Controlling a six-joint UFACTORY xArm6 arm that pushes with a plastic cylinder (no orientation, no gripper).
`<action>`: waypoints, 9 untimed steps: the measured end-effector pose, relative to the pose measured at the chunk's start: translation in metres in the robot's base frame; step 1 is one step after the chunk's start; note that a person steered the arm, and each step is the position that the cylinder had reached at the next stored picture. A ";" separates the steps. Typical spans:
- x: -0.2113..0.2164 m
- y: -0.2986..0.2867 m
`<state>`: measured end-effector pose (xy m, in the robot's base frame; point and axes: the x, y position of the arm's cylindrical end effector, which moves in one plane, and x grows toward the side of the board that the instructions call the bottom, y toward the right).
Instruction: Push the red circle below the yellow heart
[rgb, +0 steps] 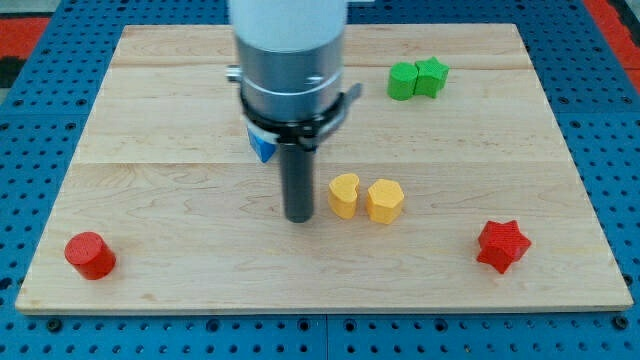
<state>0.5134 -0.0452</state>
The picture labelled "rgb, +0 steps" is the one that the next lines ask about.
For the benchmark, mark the red cylinder block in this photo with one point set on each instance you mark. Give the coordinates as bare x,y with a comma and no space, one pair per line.
90,255

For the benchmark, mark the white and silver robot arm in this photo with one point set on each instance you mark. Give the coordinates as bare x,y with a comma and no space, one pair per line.
290,70

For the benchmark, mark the yellow heart block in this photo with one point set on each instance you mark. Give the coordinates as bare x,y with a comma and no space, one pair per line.
343,195

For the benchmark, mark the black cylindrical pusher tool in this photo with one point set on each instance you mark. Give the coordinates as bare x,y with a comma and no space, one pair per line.
296,171

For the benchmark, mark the yellow hexagon block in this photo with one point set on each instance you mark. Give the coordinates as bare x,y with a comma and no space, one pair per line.
385,199

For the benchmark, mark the blue triangle block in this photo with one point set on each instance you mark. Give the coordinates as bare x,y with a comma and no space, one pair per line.
262,143

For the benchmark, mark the wooden board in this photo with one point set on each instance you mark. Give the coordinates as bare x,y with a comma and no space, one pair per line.
164,172

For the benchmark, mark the green cylinder block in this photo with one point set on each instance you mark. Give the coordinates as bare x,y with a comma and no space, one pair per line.
401,81

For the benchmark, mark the green star block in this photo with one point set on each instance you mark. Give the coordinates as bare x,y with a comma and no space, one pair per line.
432,77

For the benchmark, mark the red star block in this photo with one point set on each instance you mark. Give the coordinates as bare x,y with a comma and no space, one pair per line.
502,244

